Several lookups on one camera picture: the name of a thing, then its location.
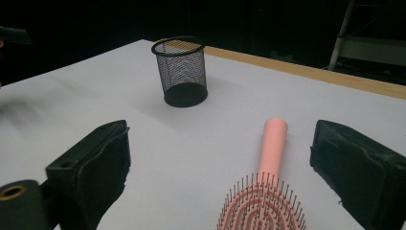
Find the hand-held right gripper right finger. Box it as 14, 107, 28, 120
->
309, 119, 406, 230

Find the black mesh pen holder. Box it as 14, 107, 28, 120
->
150, 35, 209, 108

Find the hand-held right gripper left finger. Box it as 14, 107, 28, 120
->
45, 119, 132, 230

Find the pink hairbrush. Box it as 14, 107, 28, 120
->
215, 117, 308, 230

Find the metal stand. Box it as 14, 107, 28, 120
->
327, 0, 406, 85

